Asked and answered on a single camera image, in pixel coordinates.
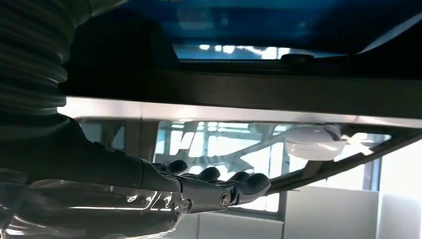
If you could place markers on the white car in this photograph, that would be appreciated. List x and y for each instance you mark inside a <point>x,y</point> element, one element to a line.
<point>230,113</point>

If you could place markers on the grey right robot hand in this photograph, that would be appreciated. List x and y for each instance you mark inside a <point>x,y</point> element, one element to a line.
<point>82,165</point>

